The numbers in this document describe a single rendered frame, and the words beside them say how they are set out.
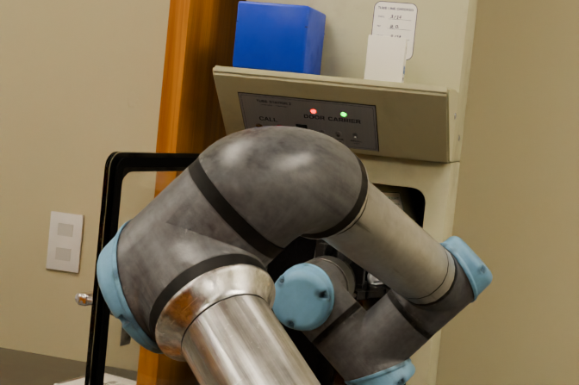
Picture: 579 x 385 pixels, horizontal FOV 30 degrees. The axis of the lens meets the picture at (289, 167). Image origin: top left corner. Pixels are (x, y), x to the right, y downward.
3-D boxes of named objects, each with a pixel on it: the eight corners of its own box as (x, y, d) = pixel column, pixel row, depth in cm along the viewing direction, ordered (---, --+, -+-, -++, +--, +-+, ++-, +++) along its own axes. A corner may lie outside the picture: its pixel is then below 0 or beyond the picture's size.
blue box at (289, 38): (252, 71, 155) (258, 9, 155) (320, 77, 153) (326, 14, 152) (231, 66, 146) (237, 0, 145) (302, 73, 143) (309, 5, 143)
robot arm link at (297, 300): (299, 351, 128) (252, 296, 129) (321, 335, 138) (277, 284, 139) (347, 307, 126) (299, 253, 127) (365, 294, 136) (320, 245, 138)
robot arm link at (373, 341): (438, 355, 126) (375, 284, 127) (367, 418, 127) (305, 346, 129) (441, 347, 133) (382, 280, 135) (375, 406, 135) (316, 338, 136)
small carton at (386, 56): (366, 81, 148) (370, 37, 148) (403, 84, 147) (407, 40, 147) (364, 79, 143) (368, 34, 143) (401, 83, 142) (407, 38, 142)
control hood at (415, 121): (230, 139, 157) (237, 70, 157) (452, 163, 149) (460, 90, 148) (203, 139, 146) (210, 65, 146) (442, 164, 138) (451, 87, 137)
